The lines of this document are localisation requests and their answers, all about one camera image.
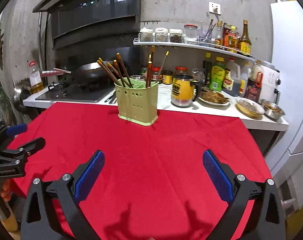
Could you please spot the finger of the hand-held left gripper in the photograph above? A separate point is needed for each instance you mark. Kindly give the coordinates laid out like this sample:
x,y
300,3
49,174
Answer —
x,y
29,145
16,128

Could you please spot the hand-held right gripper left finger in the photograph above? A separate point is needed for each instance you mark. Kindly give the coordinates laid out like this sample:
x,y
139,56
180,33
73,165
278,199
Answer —
x,y
90,172

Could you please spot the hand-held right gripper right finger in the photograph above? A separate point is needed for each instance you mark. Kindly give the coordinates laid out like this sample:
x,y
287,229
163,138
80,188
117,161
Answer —
x,y
216,172

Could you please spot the green plastic utensil holder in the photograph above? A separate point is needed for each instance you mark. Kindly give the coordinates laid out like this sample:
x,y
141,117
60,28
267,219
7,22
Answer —
x,y
136,105

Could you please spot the set of wooden chopsticks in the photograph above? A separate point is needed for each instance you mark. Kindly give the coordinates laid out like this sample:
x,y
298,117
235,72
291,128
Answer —
x,y
123,67

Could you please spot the clear cup with utensils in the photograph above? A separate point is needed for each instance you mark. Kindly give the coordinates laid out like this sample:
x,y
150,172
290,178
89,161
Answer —
x,y
206,36

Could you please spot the person's left hand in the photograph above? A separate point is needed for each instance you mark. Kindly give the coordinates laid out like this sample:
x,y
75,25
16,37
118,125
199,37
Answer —
x,y
6,192

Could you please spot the oil bottle red cap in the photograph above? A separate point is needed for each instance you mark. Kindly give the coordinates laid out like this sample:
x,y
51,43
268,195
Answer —
x,y
36,80

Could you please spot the red tablecloth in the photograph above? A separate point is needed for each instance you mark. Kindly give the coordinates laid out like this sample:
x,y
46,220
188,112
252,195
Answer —
x,y
154,142

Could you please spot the yellow bowl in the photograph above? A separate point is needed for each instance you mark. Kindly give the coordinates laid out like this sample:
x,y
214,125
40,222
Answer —
x,y
250,107

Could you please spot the plate of food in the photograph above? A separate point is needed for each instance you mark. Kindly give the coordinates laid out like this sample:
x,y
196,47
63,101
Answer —
x,y
215,97

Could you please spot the black gas stove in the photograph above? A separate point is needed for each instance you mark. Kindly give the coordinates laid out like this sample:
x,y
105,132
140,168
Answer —
x,y
86,93

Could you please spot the dark metal sticks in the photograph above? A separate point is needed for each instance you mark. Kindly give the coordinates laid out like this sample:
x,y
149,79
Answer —
x,y
111,97

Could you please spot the hanging dried herbs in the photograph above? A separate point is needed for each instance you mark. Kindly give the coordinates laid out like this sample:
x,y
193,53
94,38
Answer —
x,y
1,50

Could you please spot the steel bowl with food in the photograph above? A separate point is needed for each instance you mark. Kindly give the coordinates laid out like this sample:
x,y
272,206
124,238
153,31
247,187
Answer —
x,y
272,109

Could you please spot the yellow steel mug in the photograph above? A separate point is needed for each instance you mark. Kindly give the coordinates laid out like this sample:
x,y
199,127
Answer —
x,y
182,92

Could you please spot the metal pipe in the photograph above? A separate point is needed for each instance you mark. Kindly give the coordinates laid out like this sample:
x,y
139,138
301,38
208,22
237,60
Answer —
x,y
42,42

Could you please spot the yellow object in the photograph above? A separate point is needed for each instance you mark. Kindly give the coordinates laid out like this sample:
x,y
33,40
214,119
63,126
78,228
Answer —
x,y
299,212

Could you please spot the large jug dark liquid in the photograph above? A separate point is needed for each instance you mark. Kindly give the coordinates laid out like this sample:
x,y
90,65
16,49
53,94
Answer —
x,y
231,80

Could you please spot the steel wok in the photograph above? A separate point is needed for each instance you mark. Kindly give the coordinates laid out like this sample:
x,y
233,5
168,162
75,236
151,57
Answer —
x,y
91,71

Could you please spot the green plastic bottle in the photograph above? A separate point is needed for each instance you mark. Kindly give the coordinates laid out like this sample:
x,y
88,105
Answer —
x,y
217,76

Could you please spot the white plastic jug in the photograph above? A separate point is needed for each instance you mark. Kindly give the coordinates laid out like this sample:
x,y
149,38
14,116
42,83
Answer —
x,y
244,80

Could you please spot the dark bottle yellow cap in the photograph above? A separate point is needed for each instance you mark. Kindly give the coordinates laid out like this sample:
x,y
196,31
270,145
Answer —
x,y
207,71

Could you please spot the small steel bowl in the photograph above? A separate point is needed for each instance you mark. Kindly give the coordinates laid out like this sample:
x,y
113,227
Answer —
x,y
136,77

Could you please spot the yellow label jar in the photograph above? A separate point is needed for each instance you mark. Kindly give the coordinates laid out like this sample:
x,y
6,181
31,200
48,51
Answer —
x,y
167,78

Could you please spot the white kitchen appliance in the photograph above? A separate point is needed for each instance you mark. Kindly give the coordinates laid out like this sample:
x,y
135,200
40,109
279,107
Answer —
x,y
271,80

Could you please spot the chili jar red lid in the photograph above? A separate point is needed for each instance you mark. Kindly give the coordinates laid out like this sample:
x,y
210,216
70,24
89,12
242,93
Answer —
x,y
181,70

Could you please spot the green lid jar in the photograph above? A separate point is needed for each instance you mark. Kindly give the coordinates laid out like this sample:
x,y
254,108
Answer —
x,y
144,72

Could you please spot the dark sauce jar red lid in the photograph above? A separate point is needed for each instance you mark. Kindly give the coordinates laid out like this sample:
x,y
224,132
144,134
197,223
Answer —
x,y
156,74

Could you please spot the white refrigerator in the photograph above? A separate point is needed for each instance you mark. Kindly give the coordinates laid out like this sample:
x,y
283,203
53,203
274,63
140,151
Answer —
x,y
294,80

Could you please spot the tall dark brown bottle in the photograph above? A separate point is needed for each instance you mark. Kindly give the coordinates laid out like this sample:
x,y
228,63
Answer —
x,y
244,43

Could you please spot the yellow oil bottle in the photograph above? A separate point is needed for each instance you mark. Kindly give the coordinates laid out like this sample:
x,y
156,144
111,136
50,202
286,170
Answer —
x,y
233,41

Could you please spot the black range hood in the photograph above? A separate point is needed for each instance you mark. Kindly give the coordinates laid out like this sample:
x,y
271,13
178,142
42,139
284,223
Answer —
x,y
91,17

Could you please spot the clear bottle yellow label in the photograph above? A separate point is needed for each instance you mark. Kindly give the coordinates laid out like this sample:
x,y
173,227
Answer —
x,y
218,37

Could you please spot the red seasoning packet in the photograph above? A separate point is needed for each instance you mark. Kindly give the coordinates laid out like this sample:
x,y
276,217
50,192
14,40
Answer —
x,y
226,37

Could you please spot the empty glass jar red lid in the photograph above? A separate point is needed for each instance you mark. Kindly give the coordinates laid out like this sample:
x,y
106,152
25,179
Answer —
x,y
190,34

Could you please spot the white lid spice jar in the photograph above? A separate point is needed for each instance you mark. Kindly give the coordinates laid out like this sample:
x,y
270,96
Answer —
x,y
161,35
176,37
146,35

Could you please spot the white wall shelf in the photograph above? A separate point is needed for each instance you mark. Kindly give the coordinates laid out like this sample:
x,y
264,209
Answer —
x,y
166,43

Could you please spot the white wall socket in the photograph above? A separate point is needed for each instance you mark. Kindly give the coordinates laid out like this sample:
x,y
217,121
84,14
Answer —
x,y
214,7

